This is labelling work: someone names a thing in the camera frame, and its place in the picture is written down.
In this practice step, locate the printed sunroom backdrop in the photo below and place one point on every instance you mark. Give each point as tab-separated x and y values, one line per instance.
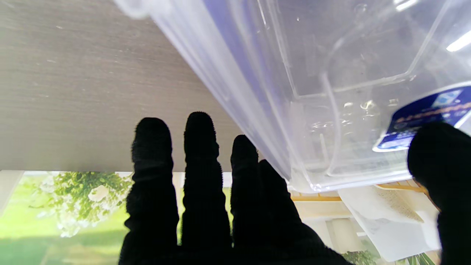
73	213

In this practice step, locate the clear container with blue clips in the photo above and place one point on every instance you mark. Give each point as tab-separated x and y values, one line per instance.
228	55

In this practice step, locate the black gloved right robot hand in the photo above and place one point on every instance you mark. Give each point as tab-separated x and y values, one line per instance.
206	221

